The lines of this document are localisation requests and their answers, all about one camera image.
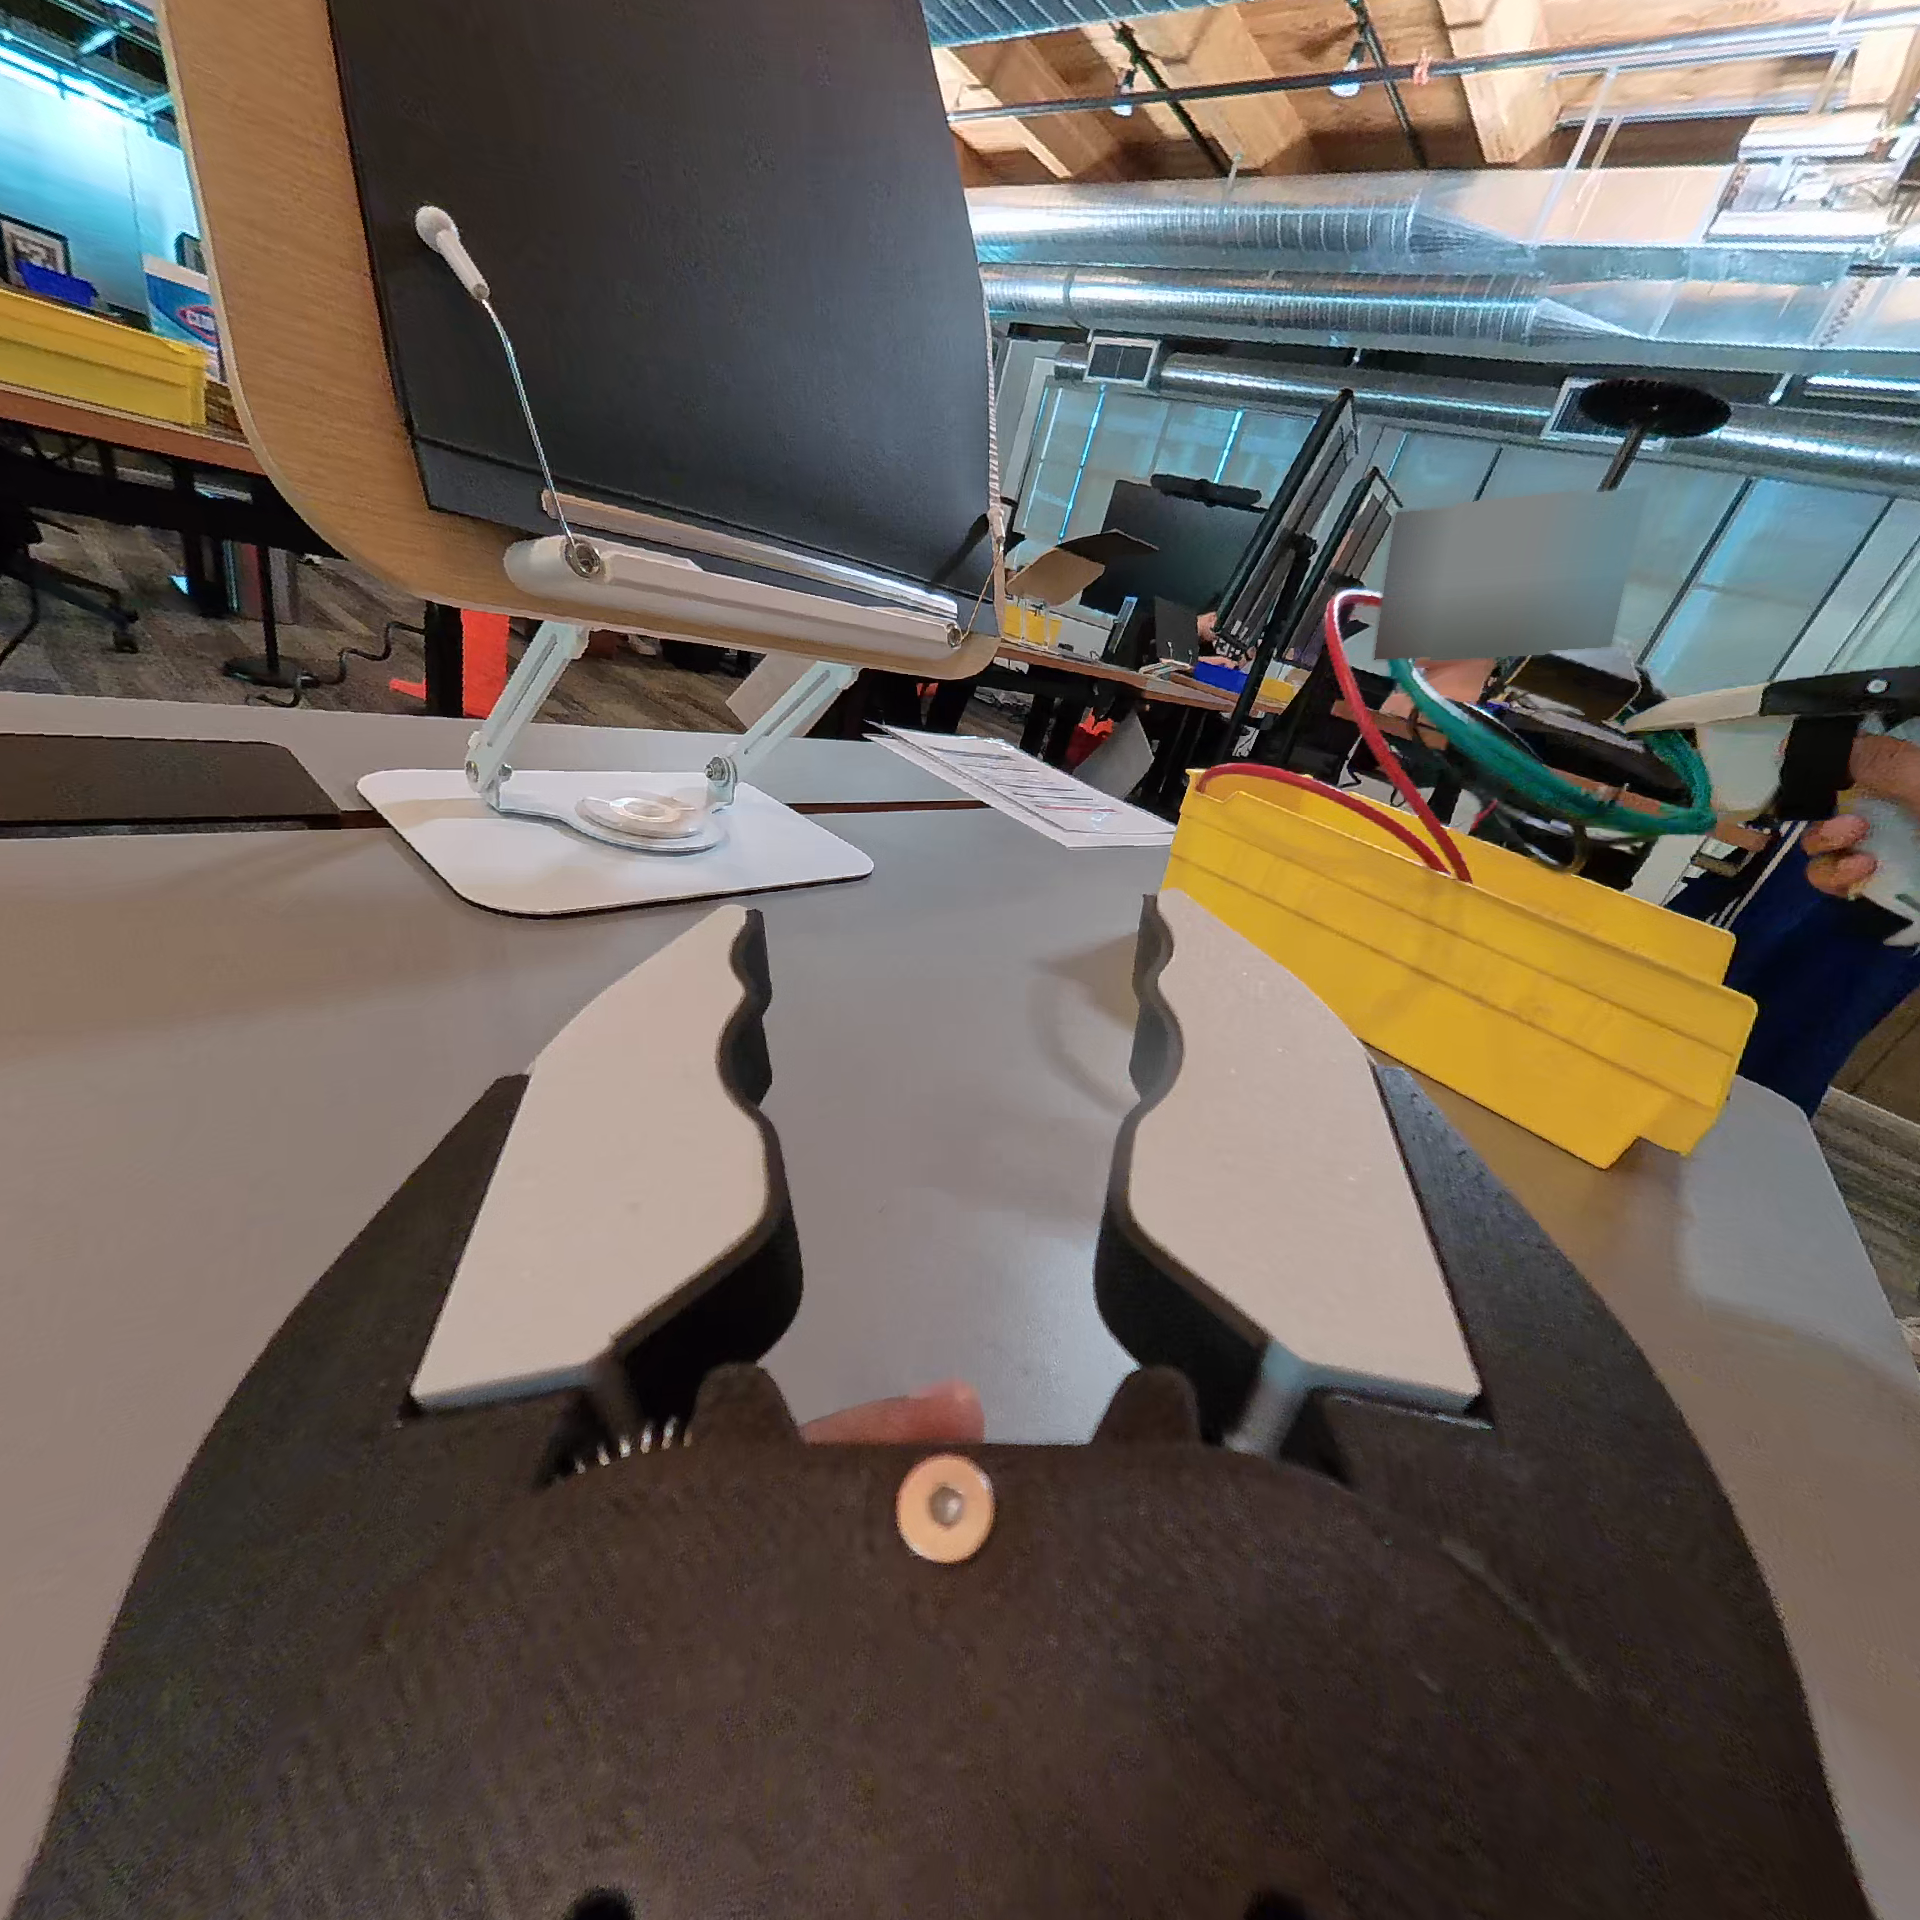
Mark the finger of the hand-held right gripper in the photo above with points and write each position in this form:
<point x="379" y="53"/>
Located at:
<point x="1725" y="712"/>
<point x="1749" y="771"/>

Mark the person's left hand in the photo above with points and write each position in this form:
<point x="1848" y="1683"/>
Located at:
<point x="898" y="1419"/>

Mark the yellow plastic bin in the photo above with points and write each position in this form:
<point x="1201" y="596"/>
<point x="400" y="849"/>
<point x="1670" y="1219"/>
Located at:
<point x="1424" y="973"/>
<point x="89" y="359"/>

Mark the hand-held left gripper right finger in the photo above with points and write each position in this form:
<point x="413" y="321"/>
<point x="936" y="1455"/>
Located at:
<point x="1290" y="1200"/>

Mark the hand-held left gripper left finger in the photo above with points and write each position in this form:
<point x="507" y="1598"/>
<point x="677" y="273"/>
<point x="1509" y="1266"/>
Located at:
<point x="633" y="1185"/>

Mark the silver air ducts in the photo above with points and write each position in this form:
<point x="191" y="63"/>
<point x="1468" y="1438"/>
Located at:
<point x="1351" y="227"/>

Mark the black computer monitor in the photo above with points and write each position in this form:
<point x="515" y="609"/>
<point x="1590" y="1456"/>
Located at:
<point x="1290" y="523"/>
<point x="1356" y="557"/>

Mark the person's right hand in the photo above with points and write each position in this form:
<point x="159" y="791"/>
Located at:
<point x="1837" y="862"/>

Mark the printed paper sheet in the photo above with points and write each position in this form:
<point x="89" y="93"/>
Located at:
<point x="1019" y="782"/>

